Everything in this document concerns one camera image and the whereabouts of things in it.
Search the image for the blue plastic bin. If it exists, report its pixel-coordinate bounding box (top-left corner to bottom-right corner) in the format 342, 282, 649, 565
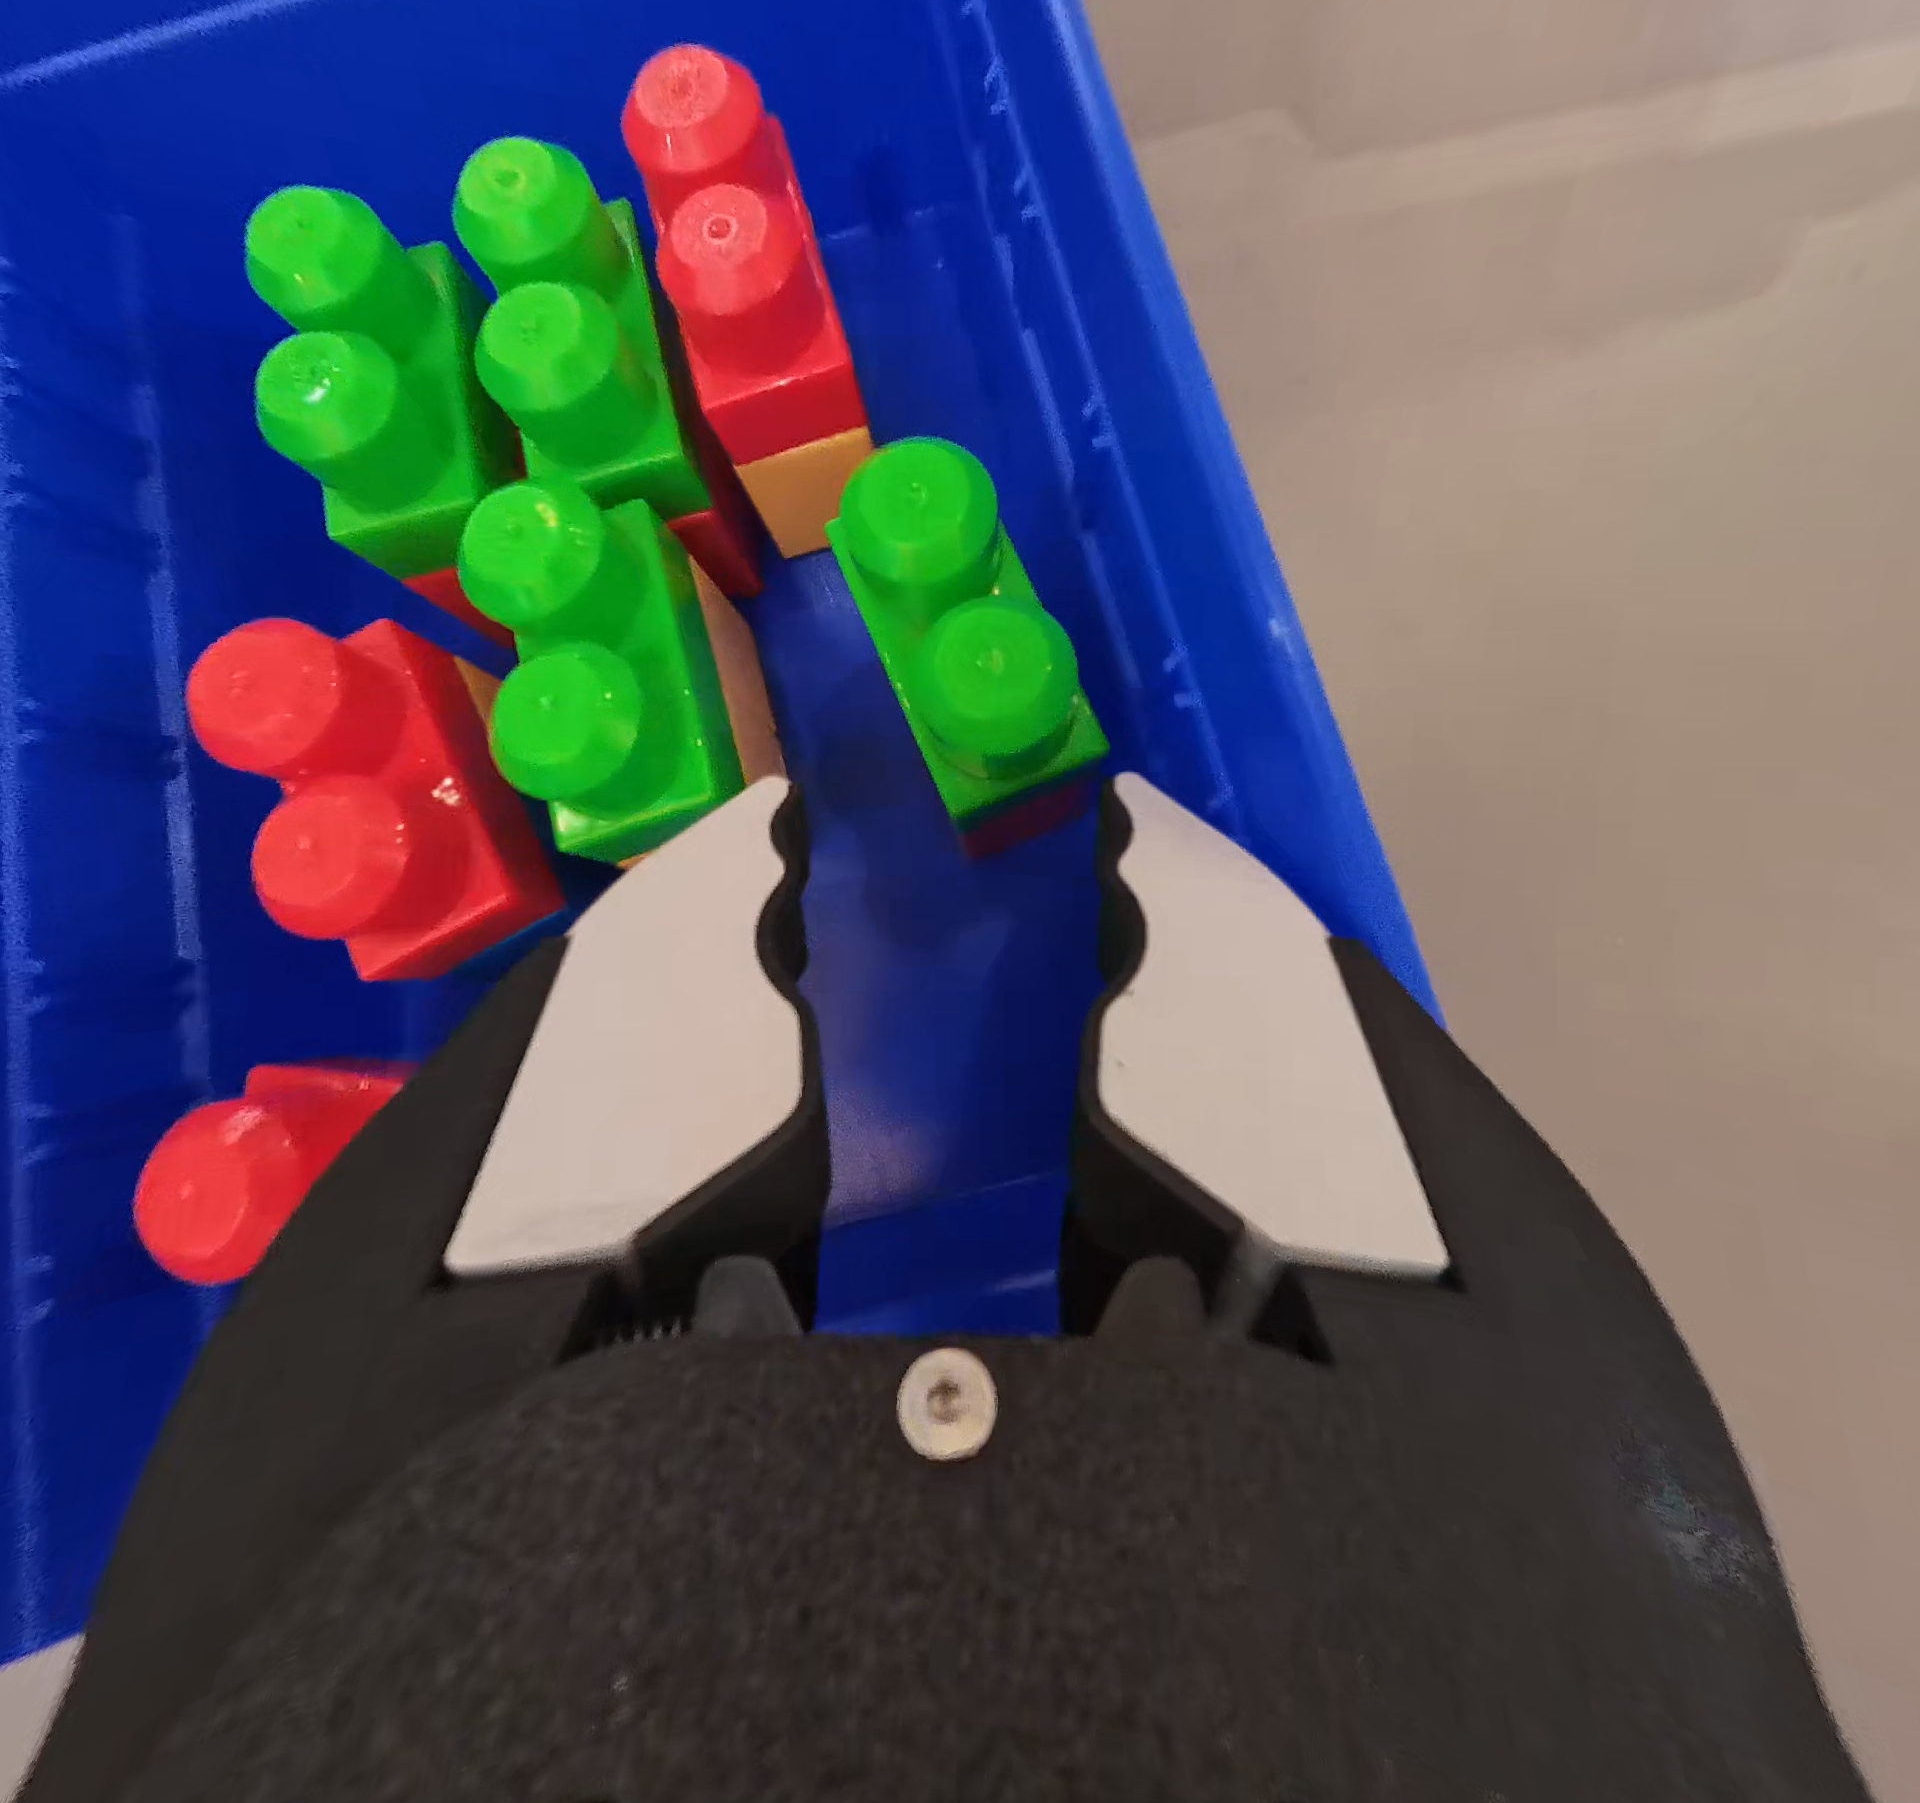
0, 0, 1444, 1669

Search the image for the grey desk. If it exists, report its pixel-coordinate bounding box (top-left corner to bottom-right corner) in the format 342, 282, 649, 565
0, 0, 1920, 1803

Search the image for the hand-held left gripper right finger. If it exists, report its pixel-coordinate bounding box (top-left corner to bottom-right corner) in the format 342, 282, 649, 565
1060, 773, 1454, 1338

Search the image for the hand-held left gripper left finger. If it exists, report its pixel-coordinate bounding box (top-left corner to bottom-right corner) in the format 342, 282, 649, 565
443, 775, 834, 1338

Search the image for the pile of toy blocks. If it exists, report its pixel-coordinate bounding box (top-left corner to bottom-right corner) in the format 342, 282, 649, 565
133, 40, 874, 1288

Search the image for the green two-stud block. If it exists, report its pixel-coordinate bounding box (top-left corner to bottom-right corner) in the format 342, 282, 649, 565
824, 433, 1111, 827

